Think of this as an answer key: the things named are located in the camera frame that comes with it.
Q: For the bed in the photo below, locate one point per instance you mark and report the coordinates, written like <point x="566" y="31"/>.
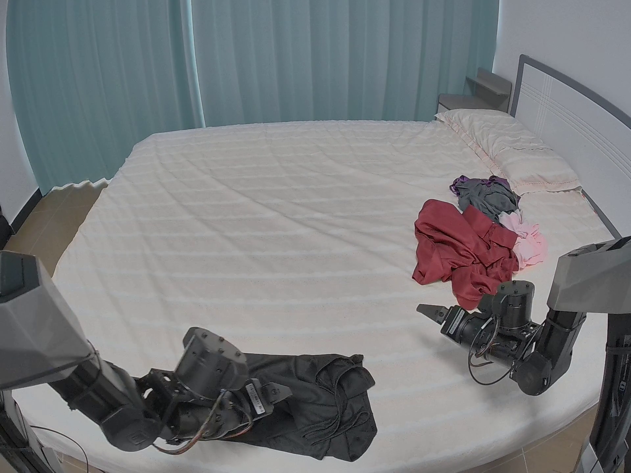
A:
<point x="276" y="224"/>

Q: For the grey bedside table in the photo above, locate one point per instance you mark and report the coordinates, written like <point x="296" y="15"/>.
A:
<point x="488" y="89"/>

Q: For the purple garment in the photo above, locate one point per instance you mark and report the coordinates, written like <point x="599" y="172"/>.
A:
<point x="457" y="183"/>

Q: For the black T-shirt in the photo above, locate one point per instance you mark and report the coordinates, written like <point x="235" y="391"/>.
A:
<point x="335" y="412"/>

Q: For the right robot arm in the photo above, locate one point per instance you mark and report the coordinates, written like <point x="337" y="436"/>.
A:
<point x="581" y="274"/>

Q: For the cream pillow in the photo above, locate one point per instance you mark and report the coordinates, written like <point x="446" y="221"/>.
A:
<point x="512" y="148"/>

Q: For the grey garment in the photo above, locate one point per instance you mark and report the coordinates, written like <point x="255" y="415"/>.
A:
<point x="485" y="197"/>

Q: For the dark red garment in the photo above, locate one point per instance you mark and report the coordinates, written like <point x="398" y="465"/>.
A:
<point x="446" y="244"/>

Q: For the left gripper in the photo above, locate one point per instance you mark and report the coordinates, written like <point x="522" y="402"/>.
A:
<point x="254" y="404"/>

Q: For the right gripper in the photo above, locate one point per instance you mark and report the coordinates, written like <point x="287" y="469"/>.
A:
<point x="463" y="325"/>

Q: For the blue-green curtain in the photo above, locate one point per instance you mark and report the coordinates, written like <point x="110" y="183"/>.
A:
<point x="345" y="42"/>
<point x="103" y="67"/>

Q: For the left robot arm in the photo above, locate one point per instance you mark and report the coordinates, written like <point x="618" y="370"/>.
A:
<point x="39" y="323"/>

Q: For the pink garment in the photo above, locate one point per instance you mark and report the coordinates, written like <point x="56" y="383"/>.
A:
<point x="532" y="247"/>

